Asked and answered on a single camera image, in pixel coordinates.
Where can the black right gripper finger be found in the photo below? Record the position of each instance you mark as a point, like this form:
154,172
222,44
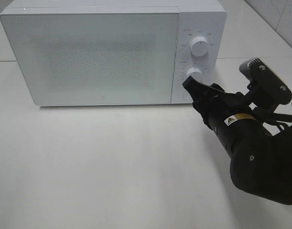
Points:
196,90

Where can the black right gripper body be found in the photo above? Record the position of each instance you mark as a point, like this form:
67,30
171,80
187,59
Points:
220,105

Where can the round white door release button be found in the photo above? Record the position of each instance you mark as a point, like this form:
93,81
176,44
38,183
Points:
186,97

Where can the white microwave door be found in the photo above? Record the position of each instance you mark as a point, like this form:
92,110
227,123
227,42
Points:
88,59

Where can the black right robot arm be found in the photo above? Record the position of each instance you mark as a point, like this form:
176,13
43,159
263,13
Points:
261,163

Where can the white lower microwave knob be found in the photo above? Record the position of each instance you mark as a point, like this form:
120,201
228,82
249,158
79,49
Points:
196,73

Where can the white microwave knob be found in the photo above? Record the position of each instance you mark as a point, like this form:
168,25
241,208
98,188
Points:
199,46
196,73

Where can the white upper microwave knob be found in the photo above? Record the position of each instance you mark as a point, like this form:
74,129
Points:
199,46

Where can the white microwave oven body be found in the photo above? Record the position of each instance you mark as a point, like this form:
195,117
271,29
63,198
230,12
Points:
196,18

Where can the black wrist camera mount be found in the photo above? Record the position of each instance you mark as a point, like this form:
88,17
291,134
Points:
266,89

